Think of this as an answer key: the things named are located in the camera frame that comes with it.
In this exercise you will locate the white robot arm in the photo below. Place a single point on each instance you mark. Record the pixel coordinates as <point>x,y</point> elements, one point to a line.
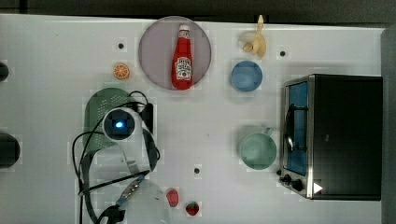
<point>120,152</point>

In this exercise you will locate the green plastic mug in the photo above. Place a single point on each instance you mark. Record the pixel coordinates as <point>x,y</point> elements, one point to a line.
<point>258,150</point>

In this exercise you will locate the red strawberry toy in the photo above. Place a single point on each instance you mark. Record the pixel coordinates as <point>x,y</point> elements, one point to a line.
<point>192,208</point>

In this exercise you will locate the orange slice toy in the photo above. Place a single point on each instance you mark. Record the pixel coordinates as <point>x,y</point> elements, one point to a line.
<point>121,71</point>

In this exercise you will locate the black silver toaster oven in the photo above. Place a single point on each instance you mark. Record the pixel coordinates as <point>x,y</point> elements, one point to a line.
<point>331,137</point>

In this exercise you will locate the round grey plate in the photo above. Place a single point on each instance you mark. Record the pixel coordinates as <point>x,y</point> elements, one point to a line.
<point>158,44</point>

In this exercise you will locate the red ketchup bottle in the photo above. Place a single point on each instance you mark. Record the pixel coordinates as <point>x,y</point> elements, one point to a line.
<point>182,64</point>

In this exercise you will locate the peeled banana toy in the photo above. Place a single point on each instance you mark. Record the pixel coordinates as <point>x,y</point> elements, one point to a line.
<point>254,42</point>

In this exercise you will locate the black cylinder container upper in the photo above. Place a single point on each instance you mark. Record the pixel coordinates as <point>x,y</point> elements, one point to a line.
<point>4,72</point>

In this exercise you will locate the pink red fruit toy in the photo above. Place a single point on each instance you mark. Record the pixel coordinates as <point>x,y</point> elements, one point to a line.
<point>172,197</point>

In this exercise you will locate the blue plastic cup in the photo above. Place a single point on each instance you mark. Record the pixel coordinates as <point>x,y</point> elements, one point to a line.
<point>246,76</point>

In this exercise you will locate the green plastic strainer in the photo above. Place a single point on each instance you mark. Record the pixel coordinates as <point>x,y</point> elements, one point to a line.
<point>98,105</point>

